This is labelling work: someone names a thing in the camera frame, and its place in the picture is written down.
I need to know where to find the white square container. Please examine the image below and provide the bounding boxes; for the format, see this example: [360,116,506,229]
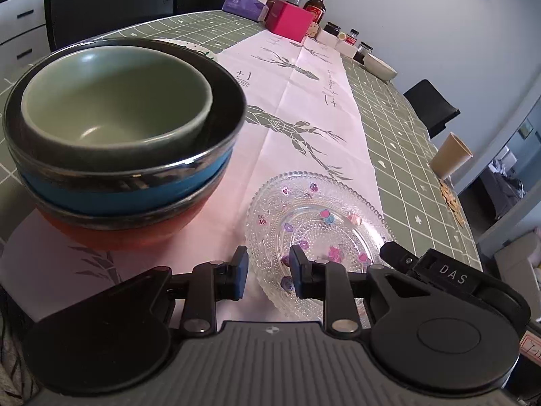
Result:
[336,36,360,58]

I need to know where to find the white ceramic bowl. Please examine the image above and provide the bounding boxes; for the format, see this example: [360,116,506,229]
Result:
[363,52,399,82]

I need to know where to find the glass plate with multicoloured flowers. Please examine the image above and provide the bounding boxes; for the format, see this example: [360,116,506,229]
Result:
[246,171,396,303]

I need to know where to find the glass plate with pink flowers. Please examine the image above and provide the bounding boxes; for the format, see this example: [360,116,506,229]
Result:
[247,178,396,323]

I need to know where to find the woven coaster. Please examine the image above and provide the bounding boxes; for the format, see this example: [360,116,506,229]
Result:
[437,180,466,225]

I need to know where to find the blue steel bowl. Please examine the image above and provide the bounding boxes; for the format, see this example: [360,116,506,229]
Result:
[3,37,248,216]

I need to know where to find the white painted plate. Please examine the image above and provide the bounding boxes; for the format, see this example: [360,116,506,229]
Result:
[152,38,218,64]

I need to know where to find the white sideboard cabinet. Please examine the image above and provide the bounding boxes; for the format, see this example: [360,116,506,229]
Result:
[0,0,49,81]

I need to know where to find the white deer print table runner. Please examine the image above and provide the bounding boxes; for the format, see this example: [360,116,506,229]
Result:
[0,27,385,322]

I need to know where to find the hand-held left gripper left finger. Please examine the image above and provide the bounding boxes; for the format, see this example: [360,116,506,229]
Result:
[129,245,249,335]

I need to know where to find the green ceramic bowl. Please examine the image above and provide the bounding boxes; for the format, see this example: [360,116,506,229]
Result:
[20,44,213,165]

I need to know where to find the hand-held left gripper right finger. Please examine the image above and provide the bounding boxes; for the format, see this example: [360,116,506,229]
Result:
[289,245,427,335]

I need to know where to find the brown paper cup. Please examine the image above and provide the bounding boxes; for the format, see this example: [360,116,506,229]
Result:
[430,132,473,180]

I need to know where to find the liquor bottle with red label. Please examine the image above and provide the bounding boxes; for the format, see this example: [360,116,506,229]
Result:
[303,0,330,26]

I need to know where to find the purple tissue pack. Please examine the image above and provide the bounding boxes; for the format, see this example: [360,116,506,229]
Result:
[222,0,269,22]

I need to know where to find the pink box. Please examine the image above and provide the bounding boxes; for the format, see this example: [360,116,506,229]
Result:
[265,0,314,43]

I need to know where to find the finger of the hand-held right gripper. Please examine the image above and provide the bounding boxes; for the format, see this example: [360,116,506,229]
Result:
[379,242,425,272]

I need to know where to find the orange steel bowl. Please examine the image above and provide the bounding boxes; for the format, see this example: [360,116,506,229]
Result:
[19,165,231,251]

